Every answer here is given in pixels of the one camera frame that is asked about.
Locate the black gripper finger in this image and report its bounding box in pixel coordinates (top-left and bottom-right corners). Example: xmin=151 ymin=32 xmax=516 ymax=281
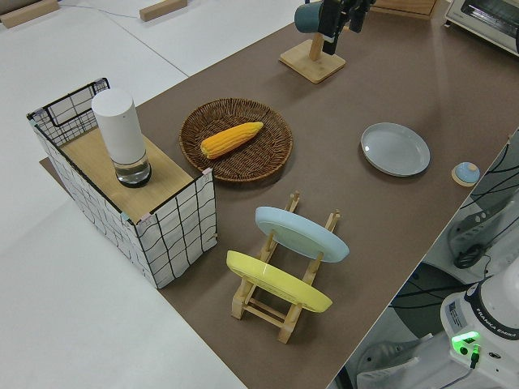
xmin=318 ymin=0 xmax=346 ymax=56
xmin=347 ymin=0 xmax=367 ymax=34

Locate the gray round plate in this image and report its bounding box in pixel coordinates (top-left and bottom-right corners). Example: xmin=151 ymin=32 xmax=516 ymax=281
xmin=360 ymin=122 xmax=431 ymax=178

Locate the light blue plate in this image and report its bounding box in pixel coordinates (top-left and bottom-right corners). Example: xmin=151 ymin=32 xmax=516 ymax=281
xmin=255 ymin=206 xmax=351 ymax=264

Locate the yellow plate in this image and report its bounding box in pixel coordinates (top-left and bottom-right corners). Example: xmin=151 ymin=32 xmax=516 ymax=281
xmin=225 ymin=250 xmax=335 ymax=314

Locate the wooden plate rack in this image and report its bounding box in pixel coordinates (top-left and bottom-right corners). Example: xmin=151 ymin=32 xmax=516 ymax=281
xmin=230 ymin=190 xmax=342 ymax=345

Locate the teal mug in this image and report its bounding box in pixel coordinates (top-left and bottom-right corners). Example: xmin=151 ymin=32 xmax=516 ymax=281
xmin=293 ymin=0 xmax=324 ymax=35

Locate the wooden mug tree stand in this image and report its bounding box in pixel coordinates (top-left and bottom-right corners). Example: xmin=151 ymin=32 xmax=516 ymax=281
xmin=278 ymin=30 xmax=347 ymax=85

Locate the wooden box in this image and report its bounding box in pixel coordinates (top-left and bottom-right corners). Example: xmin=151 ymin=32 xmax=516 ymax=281
xmin=371 ymin=0 xmax=441 ymax=19

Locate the cream toaster oven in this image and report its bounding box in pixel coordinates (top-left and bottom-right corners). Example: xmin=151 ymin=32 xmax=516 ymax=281
xmin=441 ymin=0 xmax=519 ymax=58

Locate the yellow corn cob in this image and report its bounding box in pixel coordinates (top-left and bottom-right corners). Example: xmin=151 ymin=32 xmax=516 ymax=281
xmin=200 ymin=121 xmax=265 ymax=160

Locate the brown wicker basket tray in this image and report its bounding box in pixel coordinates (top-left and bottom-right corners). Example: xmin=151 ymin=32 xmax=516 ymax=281
xmin=178 ymin=97 xmax=294 ymax=184

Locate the wooden block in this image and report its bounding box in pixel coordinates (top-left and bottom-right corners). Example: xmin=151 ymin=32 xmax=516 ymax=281
xmin=139 ymin=0 xmax=190 ymax=23
xmin=0 ymin=0 xmax=58 ymax=29

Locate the light wooden board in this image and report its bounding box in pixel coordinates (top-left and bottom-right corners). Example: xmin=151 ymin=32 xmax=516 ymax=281
xmin=58 ymin=129 xmax=195 ymax=216

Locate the brown table mat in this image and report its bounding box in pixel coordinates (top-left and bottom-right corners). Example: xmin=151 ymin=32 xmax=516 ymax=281
xmin=38 ymin=0 xmax=519 ymax=389

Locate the white cylinder bottle clear base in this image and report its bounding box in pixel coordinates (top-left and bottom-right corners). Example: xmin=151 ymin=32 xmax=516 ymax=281
xmin=91 ymin=88 xmax=153 ymax=189

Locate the grid-pattern storage box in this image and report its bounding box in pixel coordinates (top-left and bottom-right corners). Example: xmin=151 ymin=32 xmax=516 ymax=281
xmin=27 ymin=113 xmax=218 ymax=290

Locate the black coiled cable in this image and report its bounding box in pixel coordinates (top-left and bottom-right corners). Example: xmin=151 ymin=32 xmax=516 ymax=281
xmin=453 ymin=245 xmax=484 ymax=270

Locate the black wire basket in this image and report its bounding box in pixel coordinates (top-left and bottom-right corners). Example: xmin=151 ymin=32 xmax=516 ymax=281
xmin=27 ymin=76 xmax=111 ymax=147

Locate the green plug with cable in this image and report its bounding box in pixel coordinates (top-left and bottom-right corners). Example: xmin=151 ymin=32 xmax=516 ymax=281
xmin=468 ymin=343 xmax=483 ymax=370

